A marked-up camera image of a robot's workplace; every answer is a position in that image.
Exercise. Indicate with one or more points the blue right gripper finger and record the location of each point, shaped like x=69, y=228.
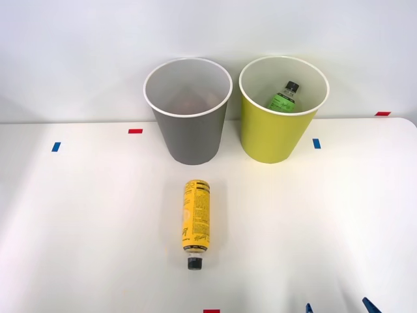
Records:
x=309, y=309
x=371, y=308

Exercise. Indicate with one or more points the yellow plastic bottle black cap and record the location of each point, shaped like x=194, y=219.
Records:
x=195, y=215

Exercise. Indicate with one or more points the yellow-green plastic waste bin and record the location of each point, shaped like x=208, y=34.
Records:
x=270, y=137

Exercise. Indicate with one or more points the grey plastic waste bin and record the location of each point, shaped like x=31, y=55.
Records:
x=192, y=140

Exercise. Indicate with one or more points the green label plastic bottle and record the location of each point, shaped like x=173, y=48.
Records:
x=282, y=102

